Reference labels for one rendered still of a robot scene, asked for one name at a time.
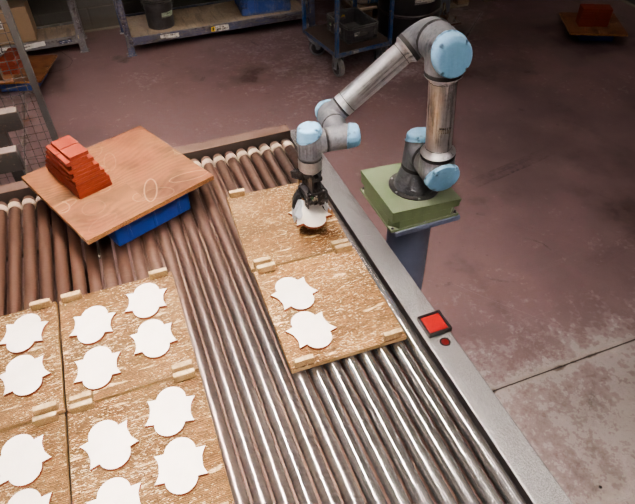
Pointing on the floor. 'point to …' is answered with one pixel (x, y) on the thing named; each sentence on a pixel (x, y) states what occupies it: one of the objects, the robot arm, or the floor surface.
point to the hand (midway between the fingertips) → (309, 214)
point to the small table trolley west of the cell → (319, 41)
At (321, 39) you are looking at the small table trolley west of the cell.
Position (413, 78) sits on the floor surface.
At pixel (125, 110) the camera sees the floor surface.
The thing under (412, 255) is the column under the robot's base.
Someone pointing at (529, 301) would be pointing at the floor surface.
